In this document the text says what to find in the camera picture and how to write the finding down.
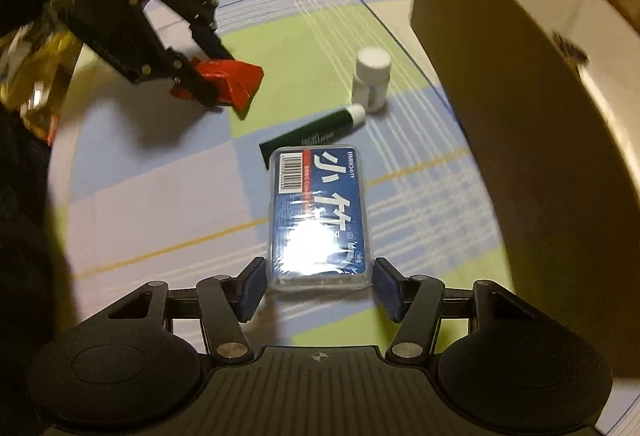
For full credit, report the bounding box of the red snack packet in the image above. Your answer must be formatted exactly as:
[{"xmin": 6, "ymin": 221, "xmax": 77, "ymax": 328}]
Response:
[{"xmin": 191, "ymin": 57, "xmax": 265, "ymax": 120}]

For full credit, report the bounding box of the blue toothpick box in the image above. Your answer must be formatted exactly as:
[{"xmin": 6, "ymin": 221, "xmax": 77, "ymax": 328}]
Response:
[{"xmin": 267, "ymin": 146, "xmax": 372, "ymax": 291}]

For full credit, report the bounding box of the dark green tube white cap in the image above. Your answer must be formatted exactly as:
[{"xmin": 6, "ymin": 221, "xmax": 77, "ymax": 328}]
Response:
[{"xmin": 259, "ymin": 104, "xmax": 367, "ymax": 167}]

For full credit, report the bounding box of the yellow crinkly bag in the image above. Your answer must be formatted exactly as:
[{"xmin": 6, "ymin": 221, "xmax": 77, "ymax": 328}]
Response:
[{"xmin": 1, "ymin": 5, "xmax": 82, "ymax": 144}]

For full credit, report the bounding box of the checked tablecloth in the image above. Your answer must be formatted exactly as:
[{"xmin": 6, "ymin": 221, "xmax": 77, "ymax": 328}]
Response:
[{"xmin": 49, "ymin": 0, "xmax": 511, "ymax": 321}]

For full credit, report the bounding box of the white pill bottle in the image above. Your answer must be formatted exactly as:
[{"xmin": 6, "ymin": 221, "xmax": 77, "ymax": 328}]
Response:
[{"xmin": 352, "ymin": 46, "xmax": 392, "ymax": 113}]

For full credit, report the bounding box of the brown cardboard box white inside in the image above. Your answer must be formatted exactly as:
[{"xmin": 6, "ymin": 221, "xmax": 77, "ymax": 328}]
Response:
[{"xmin": 411, "ymin": 0, "xmax": 639, "ymax": 378}]

